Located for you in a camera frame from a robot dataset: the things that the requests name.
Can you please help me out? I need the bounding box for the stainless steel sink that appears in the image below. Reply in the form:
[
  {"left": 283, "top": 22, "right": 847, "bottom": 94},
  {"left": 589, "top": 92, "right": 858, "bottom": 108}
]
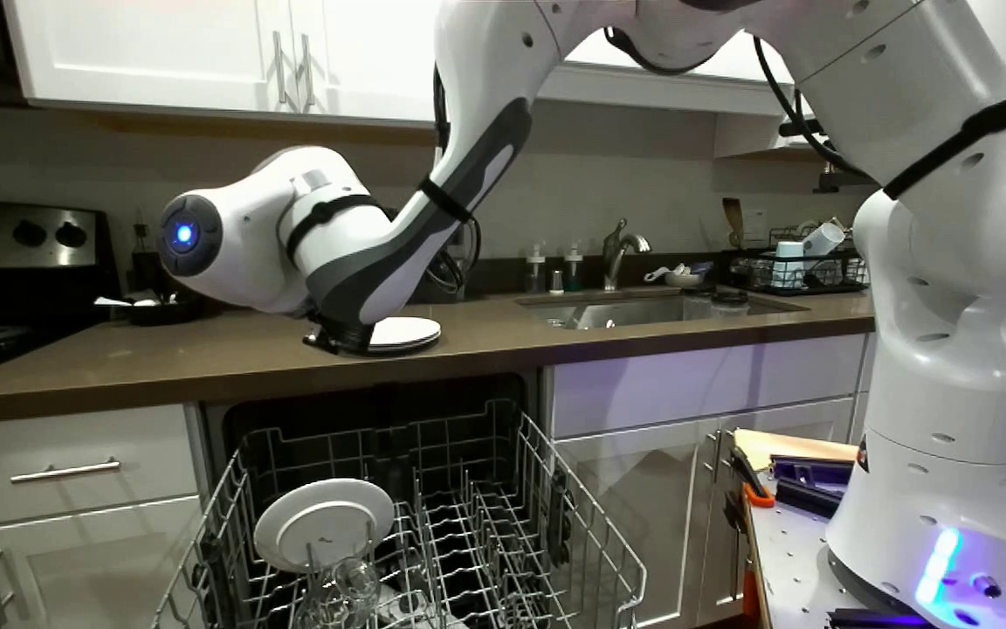
[{"left": 517, "top": 290, "right": 811, "bottom": 334}]

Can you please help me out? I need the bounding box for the black pan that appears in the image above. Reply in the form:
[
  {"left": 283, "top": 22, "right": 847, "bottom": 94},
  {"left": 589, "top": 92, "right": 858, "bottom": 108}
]
[{"left": 89, "top": 290, "right": 221, "bottom": 327}]

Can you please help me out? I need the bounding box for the black stainless electric stove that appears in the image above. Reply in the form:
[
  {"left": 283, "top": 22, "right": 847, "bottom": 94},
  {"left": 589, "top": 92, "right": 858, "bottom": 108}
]
[{"left": 0, "top": 195, "right": 121, "bottom": 388}]

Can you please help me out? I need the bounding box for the white drawer base cabinet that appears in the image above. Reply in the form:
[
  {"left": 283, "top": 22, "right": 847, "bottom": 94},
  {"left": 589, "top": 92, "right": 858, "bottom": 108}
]
[{"left": 0, "top": 403, "right": 213, "bottom": 629}]

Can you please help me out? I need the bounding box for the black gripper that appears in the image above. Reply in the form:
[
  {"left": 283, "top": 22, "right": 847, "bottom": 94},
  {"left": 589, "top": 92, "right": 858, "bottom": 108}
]
[{"left": 301, "top": 313, "right": 377, "bottom": 358}]

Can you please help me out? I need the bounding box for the white round plate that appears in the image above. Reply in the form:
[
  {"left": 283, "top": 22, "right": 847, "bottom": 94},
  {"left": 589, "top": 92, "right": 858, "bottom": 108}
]
[
  {"left": 362, "top": 313, "right": 448, "bottom": 358},
  {"left": 250, "top": 476, "right": 397, "bottom": 577}
]

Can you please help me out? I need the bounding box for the chrome kitchen faucet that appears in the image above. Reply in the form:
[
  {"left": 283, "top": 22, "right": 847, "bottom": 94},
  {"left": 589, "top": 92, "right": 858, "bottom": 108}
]
[{"left": 598, "top": 219, "right": 652, "bottom": 298}]

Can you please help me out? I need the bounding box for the dark glass bottle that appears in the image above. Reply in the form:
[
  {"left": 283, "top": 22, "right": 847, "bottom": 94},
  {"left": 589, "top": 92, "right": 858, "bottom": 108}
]
[{"left": 125, "top": 219, "right": 153, "bottom": 294}]

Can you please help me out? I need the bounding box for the wooden board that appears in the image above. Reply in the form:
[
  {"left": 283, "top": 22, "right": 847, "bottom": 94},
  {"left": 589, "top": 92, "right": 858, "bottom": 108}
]
[{"left": 730, "top": 425, "right": 865, "bottom": 476}]

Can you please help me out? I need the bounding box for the built-in dishwasher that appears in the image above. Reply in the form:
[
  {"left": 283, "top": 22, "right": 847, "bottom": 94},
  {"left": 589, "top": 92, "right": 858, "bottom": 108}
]
[{"left": 199, "top": 369, "right": 550, "bottom": 629}]

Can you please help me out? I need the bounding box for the small soap bottle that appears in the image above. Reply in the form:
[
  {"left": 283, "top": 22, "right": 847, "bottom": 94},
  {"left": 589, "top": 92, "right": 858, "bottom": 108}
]
[
  {"left": 526, "top": 241, "right": 550, "bottom": 294},
  {"left": 561, "top": 241, "right": 588, "bottom": 294}
]

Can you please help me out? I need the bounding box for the black orange bar clamp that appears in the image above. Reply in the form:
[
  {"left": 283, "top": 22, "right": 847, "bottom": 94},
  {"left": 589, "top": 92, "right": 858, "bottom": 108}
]
[{"left": 723, "top": 439, "right": 782, "bottom": 513}]

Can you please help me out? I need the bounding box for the metal wire dishwasher rack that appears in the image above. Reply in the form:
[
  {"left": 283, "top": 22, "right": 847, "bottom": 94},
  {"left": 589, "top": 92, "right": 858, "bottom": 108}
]
[{"left": 149, "top": 397, "right": 652, "bottom": 629}]

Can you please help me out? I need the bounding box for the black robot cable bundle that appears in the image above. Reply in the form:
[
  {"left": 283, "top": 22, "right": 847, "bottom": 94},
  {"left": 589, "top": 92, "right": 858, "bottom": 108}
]
[{"left": 751, "top": 33, "right": 881, "bottom": 185}]

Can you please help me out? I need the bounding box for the metal robot table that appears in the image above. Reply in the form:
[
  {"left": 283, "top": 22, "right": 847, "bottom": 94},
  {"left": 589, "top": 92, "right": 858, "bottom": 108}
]
[{"left": 740, "top": 423, "right": 1006, "bottom": 629}]

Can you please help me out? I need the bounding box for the black wire dish drainer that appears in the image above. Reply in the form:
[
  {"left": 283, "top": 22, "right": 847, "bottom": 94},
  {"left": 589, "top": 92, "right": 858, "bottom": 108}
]
[{"left": 745, "top": 237, "right": 872, "bottom": 294}]

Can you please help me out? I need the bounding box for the clear drinking glass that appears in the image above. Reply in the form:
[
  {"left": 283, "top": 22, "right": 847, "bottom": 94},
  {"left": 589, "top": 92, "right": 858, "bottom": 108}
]
[{"left": 288, "top": 556, "right": 413, "bottom": 629}]

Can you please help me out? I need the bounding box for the black blue tool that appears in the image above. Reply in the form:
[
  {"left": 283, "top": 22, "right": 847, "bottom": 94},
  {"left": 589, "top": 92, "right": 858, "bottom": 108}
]
[{"left": 769, "top": 450, "right": 864, "bottom": 518}]

